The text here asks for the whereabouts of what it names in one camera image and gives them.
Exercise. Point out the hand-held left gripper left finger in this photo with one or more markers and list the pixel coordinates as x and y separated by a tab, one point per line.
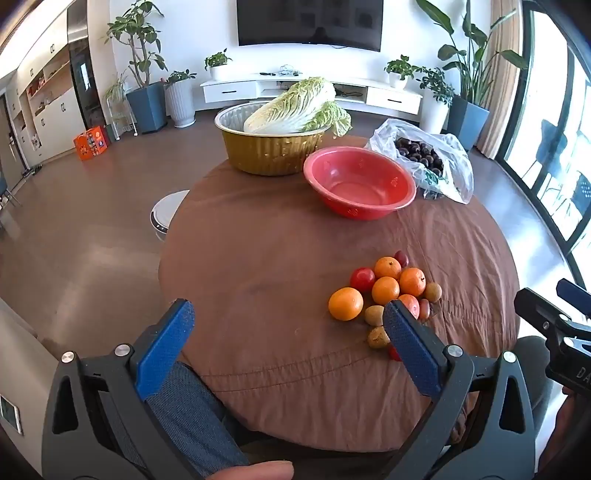
168	346

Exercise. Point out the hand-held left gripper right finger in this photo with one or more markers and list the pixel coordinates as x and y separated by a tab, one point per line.
411	350

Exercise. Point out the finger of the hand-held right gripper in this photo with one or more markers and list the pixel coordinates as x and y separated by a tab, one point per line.
538	307
577	295

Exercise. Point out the small dark red plum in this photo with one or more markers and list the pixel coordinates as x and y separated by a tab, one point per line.
424	308
400	258

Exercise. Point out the orange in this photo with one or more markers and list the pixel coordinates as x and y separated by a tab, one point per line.
412	281
411	302
388	267
385	290
345	303

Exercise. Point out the large potato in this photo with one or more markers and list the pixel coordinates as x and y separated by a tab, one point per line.
433	291

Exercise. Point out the red plastic basin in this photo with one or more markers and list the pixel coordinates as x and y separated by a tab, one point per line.
360	184

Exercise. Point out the person's left hand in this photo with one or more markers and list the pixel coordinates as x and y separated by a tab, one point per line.
258	471

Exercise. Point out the person's right leg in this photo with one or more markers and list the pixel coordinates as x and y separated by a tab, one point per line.
533	383

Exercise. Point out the person's leg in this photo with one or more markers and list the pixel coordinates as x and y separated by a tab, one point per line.
533	383
194	415

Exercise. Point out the person's left leg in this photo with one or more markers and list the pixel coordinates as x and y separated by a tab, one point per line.
194	415

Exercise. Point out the black framed glass door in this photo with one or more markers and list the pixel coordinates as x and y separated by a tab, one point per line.
535	203

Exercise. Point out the blue outdoor chair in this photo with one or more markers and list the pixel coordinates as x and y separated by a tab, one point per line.
551	138
581	194

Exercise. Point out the brown tablecloth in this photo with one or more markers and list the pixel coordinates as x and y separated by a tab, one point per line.
277	277

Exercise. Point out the white robot vacuum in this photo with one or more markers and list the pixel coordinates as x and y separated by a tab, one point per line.
164	214

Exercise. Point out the clear plastic bag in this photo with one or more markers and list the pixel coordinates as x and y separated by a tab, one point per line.
455	161

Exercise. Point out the small white framed panel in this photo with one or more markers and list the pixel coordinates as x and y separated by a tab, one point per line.
9	413

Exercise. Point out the pile of dark chestnuts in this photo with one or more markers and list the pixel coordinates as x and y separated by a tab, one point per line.
418	152

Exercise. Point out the broad-leaf plant blue pot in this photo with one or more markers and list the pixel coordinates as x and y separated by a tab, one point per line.
468	122

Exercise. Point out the golden foil basin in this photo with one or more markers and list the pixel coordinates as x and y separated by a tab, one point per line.
263	152

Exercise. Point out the orange cardboard box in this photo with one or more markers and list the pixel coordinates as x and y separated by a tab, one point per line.
91	144

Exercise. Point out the beige curtain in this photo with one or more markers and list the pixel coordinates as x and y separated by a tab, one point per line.
501	92

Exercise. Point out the bushy plant tall white pot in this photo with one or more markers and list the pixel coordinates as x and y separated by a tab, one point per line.
434	110

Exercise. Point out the blue dining chair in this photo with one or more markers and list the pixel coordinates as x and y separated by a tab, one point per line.
4	189

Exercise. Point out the tall tree plant blue pot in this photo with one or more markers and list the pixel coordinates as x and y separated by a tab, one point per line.
145	108

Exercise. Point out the small plant ribbed white pot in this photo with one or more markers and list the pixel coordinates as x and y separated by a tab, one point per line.
180	104

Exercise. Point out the entrance door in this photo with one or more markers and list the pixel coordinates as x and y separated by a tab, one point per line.
9	147

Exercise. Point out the white television cabinet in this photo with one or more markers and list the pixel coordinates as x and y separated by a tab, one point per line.
231	90

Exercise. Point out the napa cabbage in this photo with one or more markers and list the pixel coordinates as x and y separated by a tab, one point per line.
295	106

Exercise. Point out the black glass cabinet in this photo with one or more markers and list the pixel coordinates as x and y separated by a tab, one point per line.
83	83

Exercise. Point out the black flat television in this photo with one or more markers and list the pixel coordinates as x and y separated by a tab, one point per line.
309	23

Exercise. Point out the white wall cabinets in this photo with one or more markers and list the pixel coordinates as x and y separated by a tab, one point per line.
51	106

